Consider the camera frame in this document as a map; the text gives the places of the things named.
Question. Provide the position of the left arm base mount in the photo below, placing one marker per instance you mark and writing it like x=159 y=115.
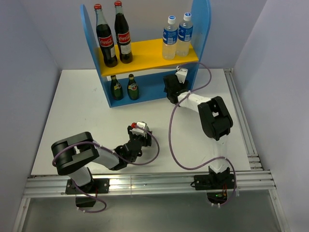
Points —
x=96 y=186

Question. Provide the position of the green Perrier bottle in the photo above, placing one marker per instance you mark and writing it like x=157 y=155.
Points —
x=116 y=88
x=132 y=88

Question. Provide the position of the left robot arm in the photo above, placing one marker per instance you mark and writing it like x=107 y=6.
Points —
x=71 y=155

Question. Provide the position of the aluminium front rail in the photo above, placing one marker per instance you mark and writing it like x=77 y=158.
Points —
x=125 y=184

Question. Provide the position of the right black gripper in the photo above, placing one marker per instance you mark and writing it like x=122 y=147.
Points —
x=184 y=86

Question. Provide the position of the blue and yellow shelf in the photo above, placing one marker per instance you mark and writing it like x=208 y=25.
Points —
x=148 y=66

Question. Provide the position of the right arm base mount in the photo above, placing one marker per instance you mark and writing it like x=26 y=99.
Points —
x=220 y=188

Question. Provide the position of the right cola glass bottle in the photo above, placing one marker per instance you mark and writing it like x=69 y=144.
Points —
x=122 y=34

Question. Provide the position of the aluminium side rail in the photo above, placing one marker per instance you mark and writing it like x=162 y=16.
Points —
x=254 y=160

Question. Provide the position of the Pocari Sweat bottle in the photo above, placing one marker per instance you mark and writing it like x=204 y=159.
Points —
x=170 y=35
x=185 y=31

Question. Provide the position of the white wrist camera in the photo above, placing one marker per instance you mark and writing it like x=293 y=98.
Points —
x=181 y=74
x=139 y=128

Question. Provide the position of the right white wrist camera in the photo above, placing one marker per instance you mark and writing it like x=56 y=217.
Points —
x=181 y=74

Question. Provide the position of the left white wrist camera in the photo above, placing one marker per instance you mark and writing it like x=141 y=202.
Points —
x=139 y=128

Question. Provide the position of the cola glass bottle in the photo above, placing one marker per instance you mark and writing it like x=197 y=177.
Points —
x=105 y=38
x=122 y=34

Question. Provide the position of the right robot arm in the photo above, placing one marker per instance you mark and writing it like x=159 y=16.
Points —
x=215 y=119

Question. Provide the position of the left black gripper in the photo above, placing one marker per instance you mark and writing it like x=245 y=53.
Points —
x=146 y=142

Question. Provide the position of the left cola glass bottle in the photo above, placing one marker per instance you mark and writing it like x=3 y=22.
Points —
x=105 y=38

